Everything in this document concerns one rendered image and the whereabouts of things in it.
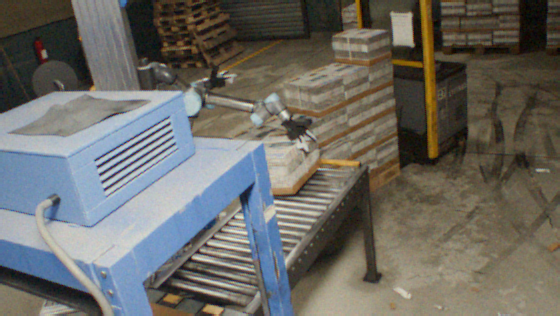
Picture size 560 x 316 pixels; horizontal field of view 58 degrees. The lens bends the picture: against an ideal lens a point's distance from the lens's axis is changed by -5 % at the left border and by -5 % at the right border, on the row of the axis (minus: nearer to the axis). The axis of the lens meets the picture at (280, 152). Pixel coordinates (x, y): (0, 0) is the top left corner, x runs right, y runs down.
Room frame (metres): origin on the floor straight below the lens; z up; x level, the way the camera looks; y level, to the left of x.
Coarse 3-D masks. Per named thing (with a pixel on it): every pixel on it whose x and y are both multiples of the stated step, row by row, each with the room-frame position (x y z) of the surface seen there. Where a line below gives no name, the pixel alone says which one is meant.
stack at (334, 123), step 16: (368, 96) 3.94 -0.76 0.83; (336, 112) 3.71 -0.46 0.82; (352, 112) 3.81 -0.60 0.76; (368, 112) 3.92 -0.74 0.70; (256, 128) 3.61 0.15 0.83; (272, 128) 3.56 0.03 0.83; (320, 128) 3.60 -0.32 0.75; (336, 128) 3.69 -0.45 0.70; (368, 128) 3.90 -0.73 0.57; (336, 144) 3.67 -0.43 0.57; (352, 144) 3.79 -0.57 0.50; (368, 144) 3.89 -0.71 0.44; (352, 160) 3.78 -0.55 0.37; (368, 160) 3.88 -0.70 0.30
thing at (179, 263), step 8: (240, 208) 2.49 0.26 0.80; (224, 216) 2.43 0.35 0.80; (232, 216) 2.42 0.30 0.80; (216, 224) 2.36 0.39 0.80; (224, 224) 2.35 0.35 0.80; (208, 232) 2.29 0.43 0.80; (216, 232) 2.28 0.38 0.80; (200, 240) 2.22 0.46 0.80; (192, 248) 2.16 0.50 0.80; (184, 256) 2.10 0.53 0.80; (176, 264) 2.04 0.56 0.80; (168, 272) 1.99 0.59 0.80; (160, 280) 1.93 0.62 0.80; (152, 288) 1.89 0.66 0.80; (160, 288) 1.89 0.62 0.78; (168, 288) 1.93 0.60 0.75
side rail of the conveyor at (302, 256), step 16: (352, 176) 2.65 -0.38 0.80; (368, 176) 2.74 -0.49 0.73; (352, 192) 2.52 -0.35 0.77; (336, 208) 2.33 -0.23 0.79; (320, 224) 2.19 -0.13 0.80; (336, 224) 2.31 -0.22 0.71; (304, 240) 2.08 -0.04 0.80; (320, 240) 2.15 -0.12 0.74; (288, 256) 1.97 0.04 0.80; (304, 256) 2.00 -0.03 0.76; (288, 272) 1.87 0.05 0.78; (304, 272) 1.98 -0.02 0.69; (256, 304) 1.67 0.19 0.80
